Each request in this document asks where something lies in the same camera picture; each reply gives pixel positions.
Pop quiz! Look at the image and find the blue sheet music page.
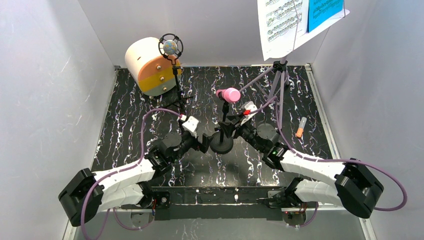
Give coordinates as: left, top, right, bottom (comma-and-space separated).
307, 0, 344, 32

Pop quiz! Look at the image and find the silver mesh studio microphone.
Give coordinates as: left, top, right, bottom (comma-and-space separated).
162, 40, 178, 55

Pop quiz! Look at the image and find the round pastel drawer cabinet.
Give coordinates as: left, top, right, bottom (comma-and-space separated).
124, 37, 177, 97

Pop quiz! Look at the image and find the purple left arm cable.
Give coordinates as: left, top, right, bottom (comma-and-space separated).
80, 107, 184, 240

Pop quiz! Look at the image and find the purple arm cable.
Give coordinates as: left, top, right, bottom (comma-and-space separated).
250, 96, 408, 229
80, 107, 184, 240

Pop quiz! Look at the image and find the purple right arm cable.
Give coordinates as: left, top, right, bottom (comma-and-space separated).
250, 96, 408, 229

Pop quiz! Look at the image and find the white sheet music page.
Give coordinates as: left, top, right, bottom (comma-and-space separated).
257, 0, 350, 61

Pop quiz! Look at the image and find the pink microphone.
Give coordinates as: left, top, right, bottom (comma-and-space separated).
215, 87, 241, 104

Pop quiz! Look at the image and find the aluminium rail right edge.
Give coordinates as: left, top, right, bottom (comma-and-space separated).
304, 63, 377, 240

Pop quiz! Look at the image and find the black round-base mic stand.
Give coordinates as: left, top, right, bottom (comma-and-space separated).
209, 101, 234, 154

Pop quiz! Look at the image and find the orange grey marker pen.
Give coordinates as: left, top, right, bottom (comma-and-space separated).
295, 117, 307, 138

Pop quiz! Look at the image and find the black tripod microphone stand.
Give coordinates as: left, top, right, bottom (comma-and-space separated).
158, 33, 193, 115

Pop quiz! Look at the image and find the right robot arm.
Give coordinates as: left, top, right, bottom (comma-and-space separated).
218, 114, 384, 219

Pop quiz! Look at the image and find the lilac music stand tripod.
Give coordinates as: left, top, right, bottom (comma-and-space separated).
239, 56, 288, 130

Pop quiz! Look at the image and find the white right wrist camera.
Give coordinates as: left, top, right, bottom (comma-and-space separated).
241, 101, 258, 116

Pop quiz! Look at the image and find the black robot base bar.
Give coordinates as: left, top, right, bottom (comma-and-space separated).
120, 186, 307, 222

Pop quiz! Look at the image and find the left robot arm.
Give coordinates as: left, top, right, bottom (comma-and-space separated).
58, 131, 212, 227

